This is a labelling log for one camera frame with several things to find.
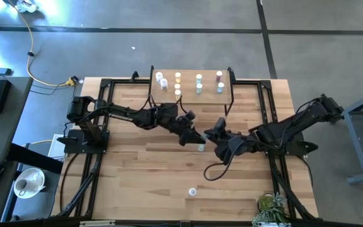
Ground yellow floor cable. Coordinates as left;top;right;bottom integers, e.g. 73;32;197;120
13;6;75;88

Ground grey desk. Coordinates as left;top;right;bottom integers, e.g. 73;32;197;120
0;76;33;166

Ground white coffee cup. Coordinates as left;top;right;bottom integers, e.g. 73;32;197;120
13;178;33;197

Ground white crumpled cloth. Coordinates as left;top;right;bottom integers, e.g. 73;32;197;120
14;0;40;13

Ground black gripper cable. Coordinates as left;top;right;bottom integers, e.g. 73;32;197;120
137;93;188;116
203;141;242;182

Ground wooden shelf black legs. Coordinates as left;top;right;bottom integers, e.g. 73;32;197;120
149;65;236;117

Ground white paper sheet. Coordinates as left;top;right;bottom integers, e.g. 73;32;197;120
47;134;66;160

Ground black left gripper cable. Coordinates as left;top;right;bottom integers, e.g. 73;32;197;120
137;93;188;116

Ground black aluminium table frame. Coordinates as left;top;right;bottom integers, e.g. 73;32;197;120
52;65;320;227

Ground grey metal table frame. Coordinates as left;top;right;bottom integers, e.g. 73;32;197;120
329;86;363;185

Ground potted succulent plant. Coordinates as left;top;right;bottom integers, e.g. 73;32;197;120
252;192;291;227

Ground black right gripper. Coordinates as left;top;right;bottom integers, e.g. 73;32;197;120
205;117;256;165

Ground black desk beam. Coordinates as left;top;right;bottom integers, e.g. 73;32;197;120
7;143;64;175

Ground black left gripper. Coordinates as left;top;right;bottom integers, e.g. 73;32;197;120
168;110;206;147

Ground yellow cable plug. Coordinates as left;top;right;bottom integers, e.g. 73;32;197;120
65;75;79;87

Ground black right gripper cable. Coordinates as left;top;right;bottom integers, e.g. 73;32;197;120
203;141;242;182

